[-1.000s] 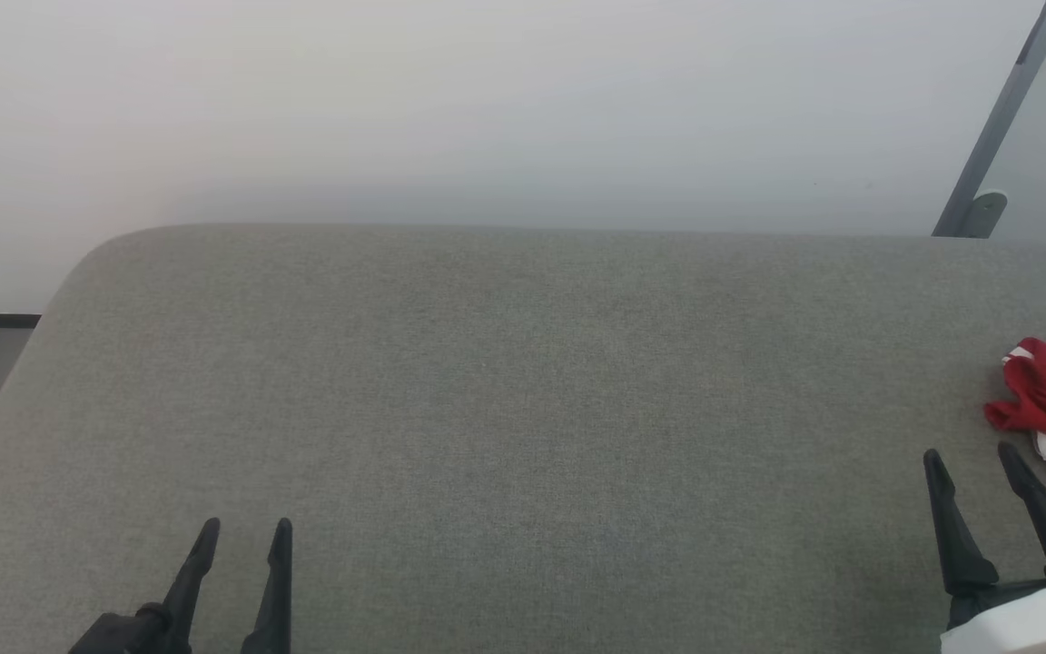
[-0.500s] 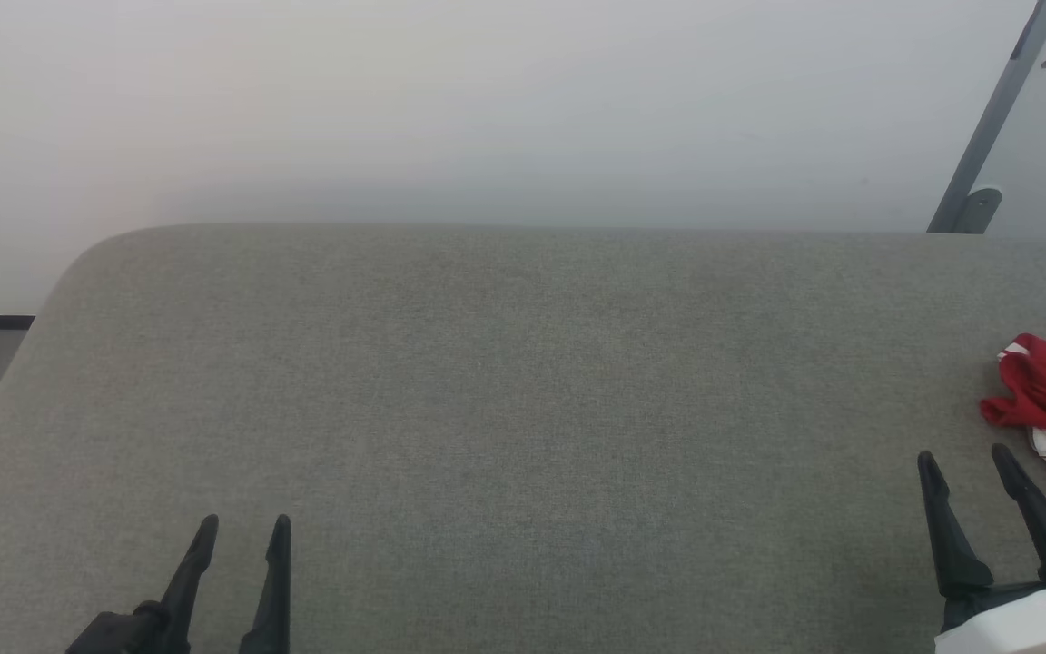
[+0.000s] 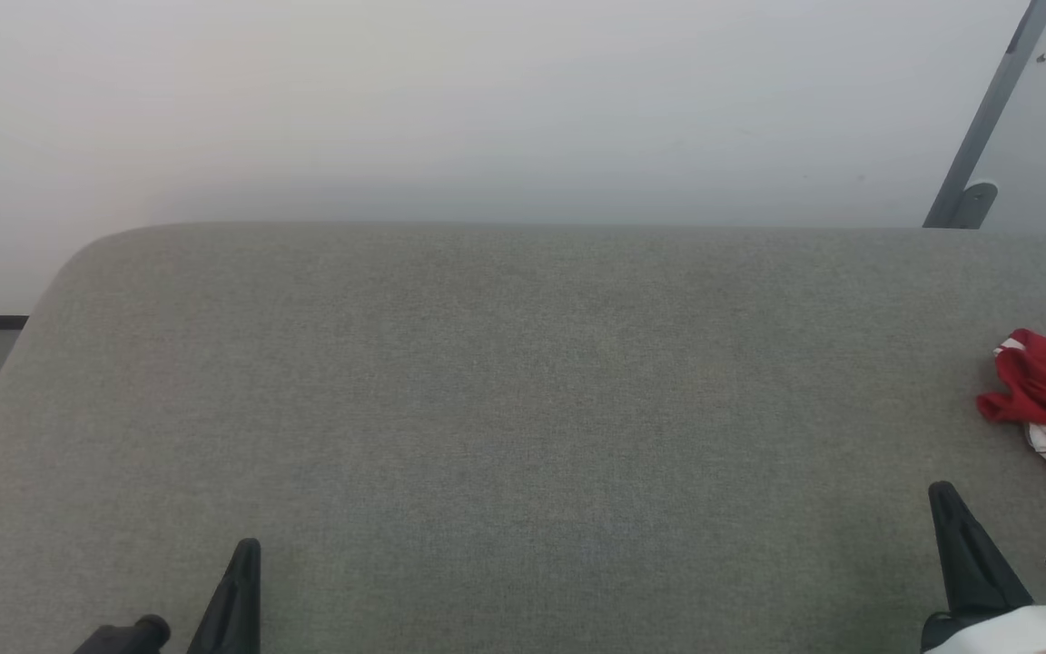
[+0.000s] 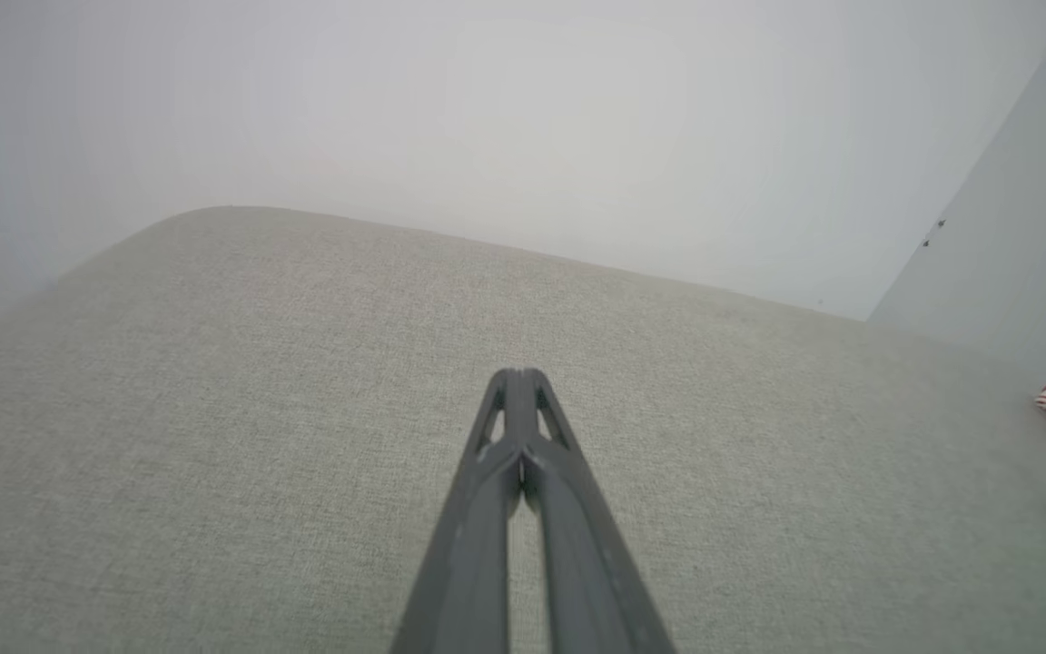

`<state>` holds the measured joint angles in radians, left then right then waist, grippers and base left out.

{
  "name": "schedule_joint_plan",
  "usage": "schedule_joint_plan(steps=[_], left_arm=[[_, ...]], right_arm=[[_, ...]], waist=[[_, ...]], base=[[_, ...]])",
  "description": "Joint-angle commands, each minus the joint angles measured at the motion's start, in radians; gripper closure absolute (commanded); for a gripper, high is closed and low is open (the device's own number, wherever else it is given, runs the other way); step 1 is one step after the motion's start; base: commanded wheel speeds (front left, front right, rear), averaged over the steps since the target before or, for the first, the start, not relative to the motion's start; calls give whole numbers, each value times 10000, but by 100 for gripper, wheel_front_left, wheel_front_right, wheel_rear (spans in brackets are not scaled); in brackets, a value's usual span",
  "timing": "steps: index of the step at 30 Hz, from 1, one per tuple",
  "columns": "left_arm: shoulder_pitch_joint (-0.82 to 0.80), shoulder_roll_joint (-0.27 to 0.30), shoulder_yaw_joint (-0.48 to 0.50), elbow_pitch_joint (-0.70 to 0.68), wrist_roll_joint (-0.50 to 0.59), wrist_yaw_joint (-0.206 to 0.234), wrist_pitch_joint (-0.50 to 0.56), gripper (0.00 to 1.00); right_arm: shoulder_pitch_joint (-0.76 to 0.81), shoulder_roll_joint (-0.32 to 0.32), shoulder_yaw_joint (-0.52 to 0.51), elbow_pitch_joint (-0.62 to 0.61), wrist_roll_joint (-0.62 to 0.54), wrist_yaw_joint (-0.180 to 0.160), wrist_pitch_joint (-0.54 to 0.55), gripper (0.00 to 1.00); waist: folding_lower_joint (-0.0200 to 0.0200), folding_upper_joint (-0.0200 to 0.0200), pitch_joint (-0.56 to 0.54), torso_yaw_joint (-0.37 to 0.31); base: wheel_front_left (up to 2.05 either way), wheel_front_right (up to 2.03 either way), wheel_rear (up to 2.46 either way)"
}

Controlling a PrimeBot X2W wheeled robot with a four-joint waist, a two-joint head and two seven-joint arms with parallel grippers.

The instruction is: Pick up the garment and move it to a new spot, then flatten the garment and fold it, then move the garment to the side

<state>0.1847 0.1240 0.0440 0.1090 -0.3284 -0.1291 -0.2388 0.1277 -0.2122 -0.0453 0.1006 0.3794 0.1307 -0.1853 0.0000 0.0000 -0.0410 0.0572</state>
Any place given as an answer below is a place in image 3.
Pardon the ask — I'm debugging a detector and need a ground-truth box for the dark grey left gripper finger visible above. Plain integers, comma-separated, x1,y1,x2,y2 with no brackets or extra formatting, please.
185,538,263,654

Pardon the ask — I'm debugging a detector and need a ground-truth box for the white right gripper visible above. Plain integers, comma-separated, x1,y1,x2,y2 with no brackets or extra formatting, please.
920,481,1046,654

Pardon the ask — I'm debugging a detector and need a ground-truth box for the grey metal bracket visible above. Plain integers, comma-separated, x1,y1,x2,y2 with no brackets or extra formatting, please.
948,182,1000,230

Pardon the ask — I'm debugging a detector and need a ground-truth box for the grey metal frame bar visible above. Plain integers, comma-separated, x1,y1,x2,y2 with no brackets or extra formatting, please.
922,0,1046,229

